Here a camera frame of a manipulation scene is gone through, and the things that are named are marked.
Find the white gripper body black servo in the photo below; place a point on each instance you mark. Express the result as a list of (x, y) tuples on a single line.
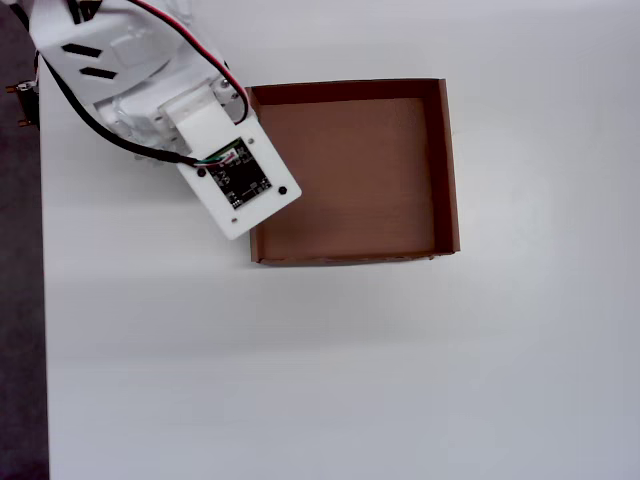
[(134, 116)]

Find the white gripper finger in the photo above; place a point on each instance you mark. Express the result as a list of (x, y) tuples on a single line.
[(240, 107)]

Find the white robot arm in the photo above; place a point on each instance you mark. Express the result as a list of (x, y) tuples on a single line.
[(135, 45)]

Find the brown cardboard box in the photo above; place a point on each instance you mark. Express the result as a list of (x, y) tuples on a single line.
[(350, 175)]

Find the white wrist camera mount plate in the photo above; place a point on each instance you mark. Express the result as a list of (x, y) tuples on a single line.
[(260, 200)]

